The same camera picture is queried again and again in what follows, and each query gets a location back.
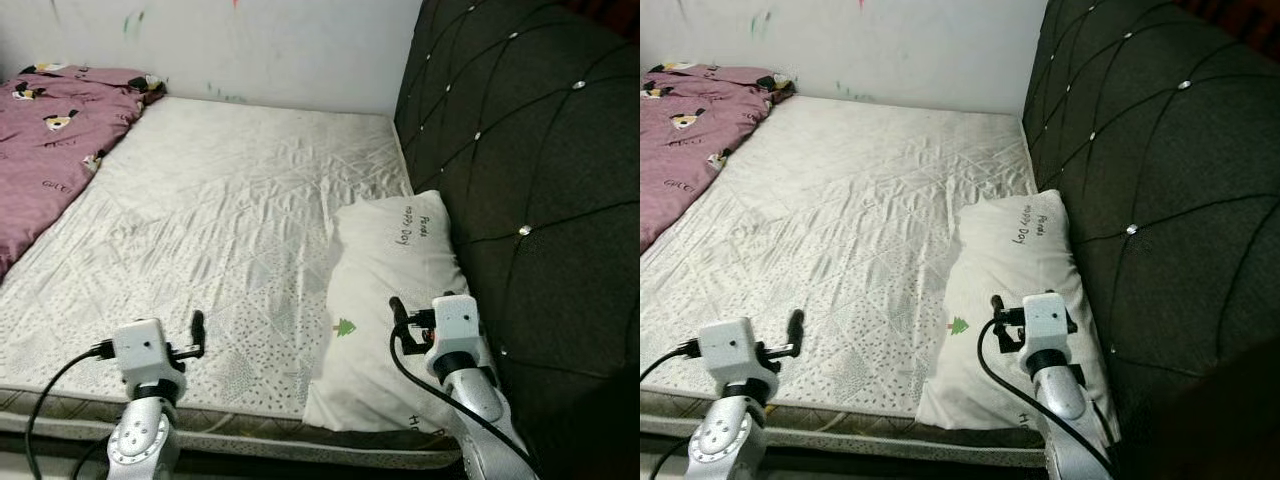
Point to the purple cartoon mouse blanket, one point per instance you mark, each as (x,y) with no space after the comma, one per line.
(50,150)
(690,140)

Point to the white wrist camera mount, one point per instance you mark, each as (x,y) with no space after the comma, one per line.
(727,346)
(140,348)
(455,325)
(1045,322)

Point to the white quilted mattress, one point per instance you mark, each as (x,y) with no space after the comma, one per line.
(860,220)
(230,220)

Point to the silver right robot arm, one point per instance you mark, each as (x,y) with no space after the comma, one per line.
(480,410)
(1070,410)

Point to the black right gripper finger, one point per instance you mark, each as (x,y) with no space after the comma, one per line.
(398,313)
(998,309)

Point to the dark tufted headboard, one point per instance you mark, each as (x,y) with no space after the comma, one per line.
(1160,150)
(530,150)

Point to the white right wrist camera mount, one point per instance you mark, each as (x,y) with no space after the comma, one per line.
(455,325)
(1045,322)

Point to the white pillow with green tree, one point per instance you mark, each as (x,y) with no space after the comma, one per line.
(1010,260)
(385,260)

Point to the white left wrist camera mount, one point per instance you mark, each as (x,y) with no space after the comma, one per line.
(727,346)
(140,348)

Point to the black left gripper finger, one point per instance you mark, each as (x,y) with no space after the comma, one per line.
(199,332)
(796,332)

